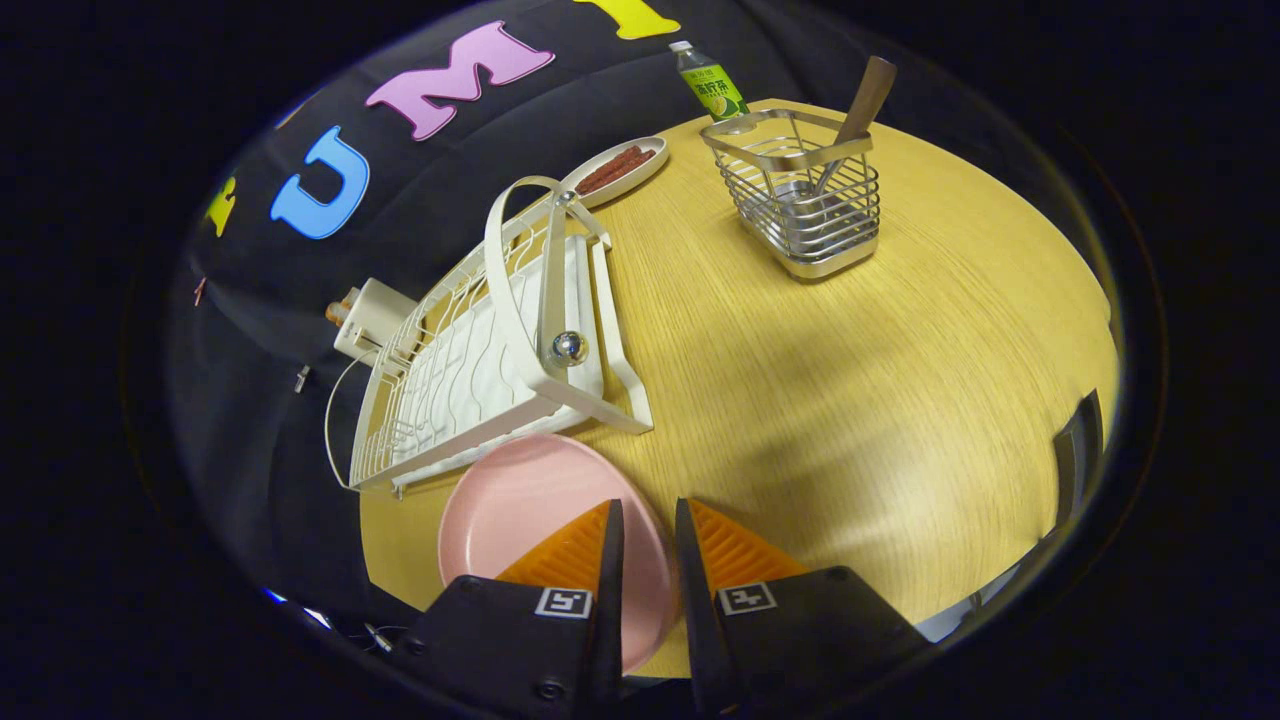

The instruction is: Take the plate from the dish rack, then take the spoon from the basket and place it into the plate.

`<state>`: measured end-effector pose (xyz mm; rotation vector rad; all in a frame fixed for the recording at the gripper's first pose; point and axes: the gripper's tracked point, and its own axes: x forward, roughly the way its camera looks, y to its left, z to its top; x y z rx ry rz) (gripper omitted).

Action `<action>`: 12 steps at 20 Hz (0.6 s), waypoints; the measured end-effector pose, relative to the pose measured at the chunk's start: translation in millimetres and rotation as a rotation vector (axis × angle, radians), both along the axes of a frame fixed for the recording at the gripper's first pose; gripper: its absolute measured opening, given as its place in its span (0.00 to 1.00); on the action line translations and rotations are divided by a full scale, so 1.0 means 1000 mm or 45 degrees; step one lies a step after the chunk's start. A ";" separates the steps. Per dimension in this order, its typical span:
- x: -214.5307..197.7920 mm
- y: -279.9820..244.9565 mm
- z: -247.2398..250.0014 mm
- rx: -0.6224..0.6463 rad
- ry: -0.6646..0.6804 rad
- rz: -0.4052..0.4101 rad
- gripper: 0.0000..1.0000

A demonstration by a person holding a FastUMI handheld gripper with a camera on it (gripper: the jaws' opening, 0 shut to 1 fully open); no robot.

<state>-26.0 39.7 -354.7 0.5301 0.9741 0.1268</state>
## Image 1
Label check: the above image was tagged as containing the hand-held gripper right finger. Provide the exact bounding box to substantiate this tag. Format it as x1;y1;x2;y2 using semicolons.
675;497;930;716

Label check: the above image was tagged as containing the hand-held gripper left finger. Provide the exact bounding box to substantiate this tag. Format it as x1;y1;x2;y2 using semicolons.
394;498;626;717

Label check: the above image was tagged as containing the pink plate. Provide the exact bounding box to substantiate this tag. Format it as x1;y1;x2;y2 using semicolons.
438;433;683;676

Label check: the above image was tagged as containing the white wire dish rack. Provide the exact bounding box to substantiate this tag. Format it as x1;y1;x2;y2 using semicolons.
324;176;655;498

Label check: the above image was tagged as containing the silver wire basket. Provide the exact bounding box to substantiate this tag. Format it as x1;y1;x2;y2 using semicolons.
700;108;882;280

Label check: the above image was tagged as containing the wooden-handled metal spoon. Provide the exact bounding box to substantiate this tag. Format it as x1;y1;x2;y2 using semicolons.
775;55;899;216

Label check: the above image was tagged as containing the white plate with sausages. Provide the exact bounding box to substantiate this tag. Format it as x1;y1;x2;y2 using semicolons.
560;137;670;209

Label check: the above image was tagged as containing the white toaster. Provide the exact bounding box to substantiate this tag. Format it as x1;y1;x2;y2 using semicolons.
333;278;419;367

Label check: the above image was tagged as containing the brown sausage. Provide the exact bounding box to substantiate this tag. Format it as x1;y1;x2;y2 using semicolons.
580;146;646;191
590;150;657;197

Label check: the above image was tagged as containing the black backdrop cloth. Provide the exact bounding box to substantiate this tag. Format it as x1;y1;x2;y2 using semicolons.
165;0;1001;626

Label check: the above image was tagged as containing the green label drink bottle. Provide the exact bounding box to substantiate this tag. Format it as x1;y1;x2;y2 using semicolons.
669;40;750;123

